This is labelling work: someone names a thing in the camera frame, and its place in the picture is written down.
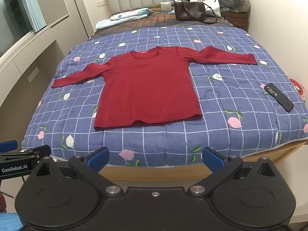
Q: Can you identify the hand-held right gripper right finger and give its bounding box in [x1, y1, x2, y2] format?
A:
[187, 146, 281, 196]

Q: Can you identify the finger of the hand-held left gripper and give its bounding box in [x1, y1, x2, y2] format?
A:
[0, 140, 19, 152]
[0, 145, 51, 161]

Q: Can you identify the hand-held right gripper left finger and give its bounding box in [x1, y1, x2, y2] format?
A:
[29, 146, 124, 196]

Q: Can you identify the red long-sleeve shirt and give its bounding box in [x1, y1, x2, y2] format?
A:
[52, 46, 258, 131]

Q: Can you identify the blue checked floral quilt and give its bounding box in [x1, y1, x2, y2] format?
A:
[21, 25, 308, 167]

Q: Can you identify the person's blue garment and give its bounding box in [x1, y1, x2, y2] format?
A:
[0, 210, 23, 231]

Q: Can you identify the beige built-in cabinet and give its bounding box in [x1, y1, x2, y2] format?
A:
[0, 14, 73, 116]

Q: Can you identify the black remote control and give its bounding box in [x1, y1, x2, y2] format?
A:
[263, 82, 294, 113]

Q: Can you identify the red pink cloth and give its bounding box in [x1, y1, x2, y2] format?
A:
[287, 78, 306, 97]

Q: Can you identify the window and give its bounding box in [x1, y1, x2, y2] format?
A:
[0, 0, 34, 56]

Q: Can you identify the dark wooden nightstand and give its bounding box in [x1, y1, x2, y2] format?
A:
[221, 10, 249, 32]

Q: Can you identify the light blue curtain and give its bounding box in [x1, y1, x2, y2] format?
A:
[18, 0, 47, 33]

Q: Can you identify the light blue printed pillow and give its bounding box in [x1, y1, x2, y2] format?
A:
[96, 8, 152, 30]

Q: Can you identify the brown leather handbag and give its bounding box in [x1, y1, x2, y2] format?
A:
[174, 1, 217, 24]

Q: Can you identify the brown patterned bed sheet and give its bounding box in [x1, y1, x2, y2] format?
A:
[88, 6, 237, 39]

